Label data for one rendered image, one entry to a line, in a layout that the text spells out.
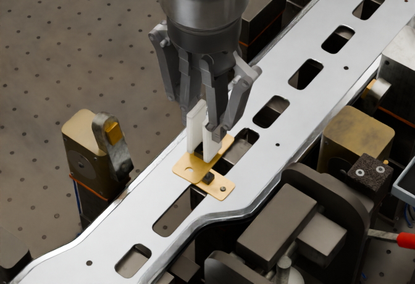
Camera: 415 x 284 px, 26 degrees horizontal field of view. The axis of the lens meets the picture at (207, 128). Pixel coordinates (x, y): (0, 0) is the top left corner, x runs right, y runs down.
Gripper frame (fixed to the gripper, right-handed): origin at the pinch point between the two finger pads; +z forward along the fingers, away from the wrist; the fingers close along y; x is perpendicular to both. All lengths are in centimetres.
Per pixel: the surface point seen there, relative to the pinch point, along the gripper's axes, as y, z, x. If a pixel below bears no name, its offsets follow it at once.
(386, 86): -8.6, 20.1, -35.7
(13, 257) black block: 24.0, 32.1, 13.9
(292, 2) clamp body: 26, 47, -69
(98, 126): 22.9, 21.3, -5.9
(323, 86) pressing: 3.0, 30.7, -39.3
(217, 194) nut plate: 5.4, 30.6, -11.2
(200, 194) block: 8.1, 32.4, -10.7
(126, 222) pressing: 13.7, 31.0, 0.3
